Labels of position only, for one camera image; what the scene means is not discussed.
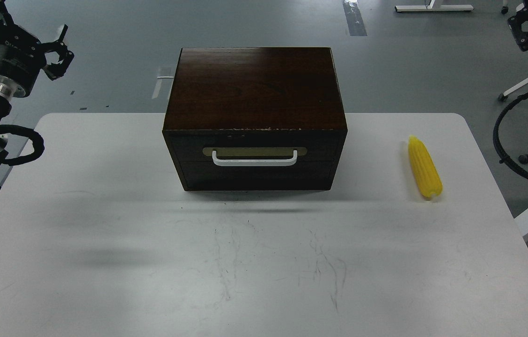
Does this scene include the wooden drawer with white handle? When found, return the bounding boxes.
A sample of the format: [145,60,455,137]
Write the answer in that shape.
[166,133,345,190]

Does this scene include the white desk foot bar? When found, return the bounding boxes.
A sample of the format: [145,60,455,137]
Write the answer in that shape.
[394,0,474,13]

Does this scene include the dark wooden drawer cabinet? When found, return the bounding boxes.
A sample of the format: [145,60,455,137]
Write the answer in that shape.
[162,47,348,192]

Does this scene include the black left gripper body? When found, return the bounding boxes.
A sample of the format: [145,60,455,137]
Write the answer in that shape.
[0,0,59,55]

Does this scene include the yellow corn cob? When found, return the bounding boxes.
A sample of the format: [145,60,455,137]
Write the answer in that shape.
[407,135,442,200]

